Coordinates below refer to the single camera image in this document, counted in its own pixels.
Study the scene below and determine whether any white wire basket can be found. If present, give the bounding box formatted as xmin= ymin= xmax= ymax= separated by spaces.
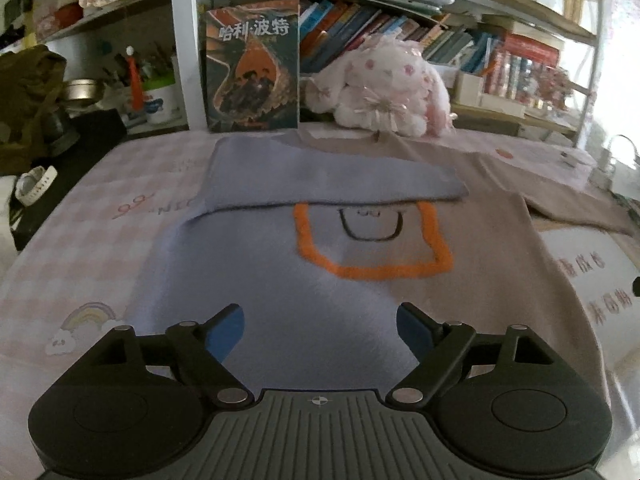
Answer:
xmin=599 ymin=134 xmax=640 ymax=197

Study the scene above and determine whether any pink checked blanket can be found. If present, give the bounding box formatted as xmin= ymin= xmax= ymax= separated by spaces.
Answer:
xmin=0 ymin=127 xmax=640 ymax=411

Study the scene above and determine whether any white storage box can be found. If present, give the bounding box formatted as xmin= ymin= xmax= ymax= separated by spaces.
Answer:
xmin=452 ymin=69 xmax=527 ymax=117

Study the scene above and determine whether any white and pink plush bunny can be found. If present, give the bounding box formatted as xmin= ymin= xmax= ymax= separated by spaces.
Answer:
xmin=304 ymin=35 xmax=457 ymax=139

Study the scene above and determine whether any white paper sign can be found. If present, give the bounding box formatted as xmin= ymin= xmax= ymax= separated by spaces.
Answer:
xmin=536 ymin=229 xmax=640 ymax=413

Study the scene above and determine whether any metal bowl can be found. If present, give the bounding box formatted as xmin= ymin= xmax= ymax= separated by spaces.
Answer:
xmin=62 ymin=78 xmax=104 ymax=104

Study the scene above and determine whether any blue and beige sweater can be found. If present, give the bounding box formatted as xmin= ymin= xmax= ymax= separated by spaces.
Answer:
xmin=131 ymin=127 xmax=638 ymax=411

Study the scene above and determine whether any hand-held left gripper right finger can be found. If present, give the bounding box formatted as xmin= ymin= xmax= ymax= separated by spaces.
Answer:
xmin=389 ymin=303 xmax=568 ymax=407

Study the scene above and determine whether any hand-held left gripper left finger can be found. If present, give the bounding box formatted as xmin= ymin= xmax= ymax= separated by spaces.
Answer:
xmin=75 ymin=303 xmax=251 ymax=407

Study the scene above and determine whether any dark illustrated poster book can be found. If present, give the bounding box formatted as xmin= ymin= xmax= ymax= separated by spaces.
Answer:
xmin=204 ymin=0 xmax=302 ymax=134

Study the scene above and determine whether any olive green cloth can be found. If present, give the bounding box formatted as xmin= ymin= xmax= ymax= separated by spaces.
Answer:
xmin=0 ymin=44 xmax=69 ymax=177

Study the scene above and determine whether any white bookshelf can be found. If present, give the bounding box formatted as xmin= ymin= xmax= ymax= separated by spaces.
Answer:
xmin=169 ymin=0 xmax=602 ymax=147

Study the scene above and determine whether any white wristwatch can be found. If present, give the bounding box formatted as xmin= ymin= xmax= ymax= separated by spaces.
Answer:
xmin=13 ymin=165 xmax=59 ymax=206

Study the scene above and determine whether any white cup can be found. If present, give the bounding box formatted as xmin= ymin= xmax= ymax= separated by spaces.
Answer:
xmin=142 ymin=82 xmax=181 ymax=126

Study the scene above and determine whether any orange tassel ornament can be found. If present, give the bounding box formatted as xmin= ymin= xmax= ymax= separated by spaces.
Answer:
xmin=124 ymin=45 xmax=146 ymax=112

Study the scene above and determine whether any row of books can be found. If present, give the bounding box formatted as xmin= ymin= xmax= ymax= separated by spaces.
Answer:
xmin=299 ymin=0 xmax=562 ymax=100

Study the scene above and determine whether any pink flower decoration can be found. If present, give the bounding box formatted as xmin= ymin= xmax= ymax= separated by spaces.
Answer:
xmin=533 ymin=66 xmax=572 ymax=112

